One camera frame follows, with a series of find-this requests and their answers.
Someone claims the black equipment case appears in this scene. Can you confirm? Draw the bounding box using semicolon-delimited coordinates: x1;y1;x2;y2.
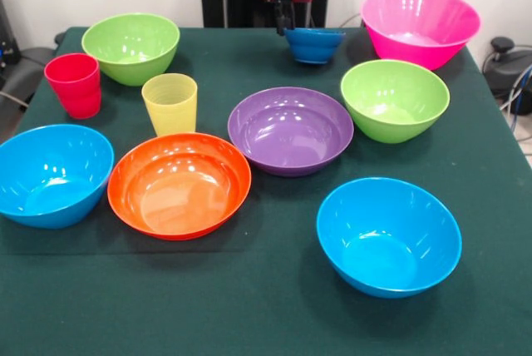
0;0;22;78

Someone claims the large magenta plastic bowl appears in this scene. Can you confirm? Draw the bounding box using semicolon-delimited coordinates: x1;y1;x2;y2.
360;0;482;72

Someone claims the dark green tablecloth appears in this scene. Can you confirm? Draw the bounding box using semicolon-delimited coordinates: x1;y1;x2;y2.
0;26;532;356

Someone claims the green plastic bowl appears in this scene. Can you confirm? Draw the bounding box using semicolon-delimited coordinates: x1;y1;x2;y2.
340;59;451;145
81;12;181;87

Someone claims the tangle of floor cables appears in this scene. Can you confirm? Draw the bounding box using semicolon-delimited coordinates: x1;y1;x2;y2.
498;62;532;157

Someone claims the small dark blue bowl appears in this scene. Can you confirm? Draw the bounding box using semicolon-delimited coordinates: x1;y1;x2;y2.
283;27;347;66

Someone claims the yellow plastic cup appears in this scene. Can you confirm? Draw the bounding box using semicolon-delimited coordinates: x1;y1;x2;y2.
140;72;199;137

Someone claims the light blue plastic bowl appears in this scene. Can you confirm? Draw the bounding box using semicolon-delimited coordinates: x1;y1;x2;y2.
316;176;463;299
0;123;116;230

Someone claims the orange plastic bowl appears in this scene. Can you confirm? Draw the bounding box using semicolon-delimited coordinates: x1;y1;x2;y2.
106;132;253;242

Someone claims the red plastic cup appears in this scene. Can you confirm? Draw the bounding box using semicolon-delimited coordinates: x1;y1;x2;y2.
44;52;102;120

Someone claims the purple plastic bowl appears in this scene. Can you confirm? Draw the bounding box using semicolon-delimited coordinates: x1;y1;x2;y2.
227;86;355;177

